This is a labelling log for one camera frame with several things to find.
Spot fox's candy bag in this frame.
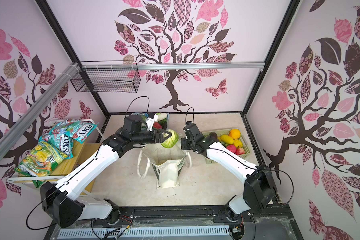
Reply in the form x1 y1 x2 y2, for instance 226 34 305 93
49 119 97 144
39 134 74 159

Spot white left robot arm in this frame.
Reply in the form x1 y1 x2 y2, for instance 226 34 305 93
40 114 176 228

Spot red apple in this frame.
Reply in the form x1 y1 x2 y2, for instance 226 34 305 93
236 147 246 155

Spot light blue perforated basket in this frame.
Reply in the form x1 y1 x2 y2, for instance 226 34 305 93
133 113 169 130

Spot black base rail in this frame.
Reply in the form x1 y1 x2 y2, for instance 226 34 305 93
91 205 296 229

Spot wooden side shelf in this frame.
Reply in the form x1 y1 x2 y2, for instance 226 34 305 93
6 135 100 193

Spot white slotted cable duct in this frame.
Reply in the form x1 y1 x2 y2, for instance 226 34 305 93
56 226 232 240

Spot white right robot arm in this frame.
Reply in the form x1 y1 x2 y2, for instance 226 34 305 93
181 121 277 216

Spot green yellow snack bag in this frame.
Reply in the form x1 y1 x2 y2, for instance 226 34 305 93
15 141 67 177

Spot pale green napa cabbage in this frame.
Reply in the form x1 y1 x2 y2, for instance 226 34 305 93
157 113 168 122

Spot pink dragon fruit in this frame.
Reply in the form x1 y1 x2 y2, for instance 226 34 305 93
226 145 237 154

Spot black wire wall basket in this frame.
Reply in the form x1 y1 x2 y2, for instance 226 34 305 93
71 60 141 93

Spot green cabbage head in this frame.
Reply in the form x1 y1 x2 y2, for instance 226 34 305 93
161 130 179 149

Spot orange fruit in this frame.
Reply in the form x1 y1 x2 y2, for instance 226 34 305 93
229 129 241 140

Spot cream canvas grocery bag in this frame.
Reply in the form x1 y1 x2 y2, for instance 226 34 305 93
137 144 192 189

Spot dark brown avocado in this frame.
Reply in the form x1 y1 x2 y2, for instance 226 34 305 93
209 132 218 140

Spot Fox's candy bag lower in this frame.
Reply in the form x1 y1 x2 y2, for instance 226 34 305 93
39 134 74 159

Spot Fox's candy bag upper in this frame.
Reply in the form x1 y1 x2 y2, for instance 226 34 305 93
49 119 97 144

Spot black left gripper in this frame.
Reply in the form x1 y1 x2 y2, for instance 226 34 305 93
132 127 172 145

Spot red bell pepper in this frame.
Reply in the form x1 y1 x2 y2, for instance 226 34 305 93
153 122 163 129

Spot light green perforated basket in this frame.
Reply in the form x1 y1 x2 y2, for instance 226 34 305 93
203 129 251 160

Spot yellow lemon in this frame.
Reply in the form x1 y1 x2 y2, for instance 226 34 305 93
233 139 244 148

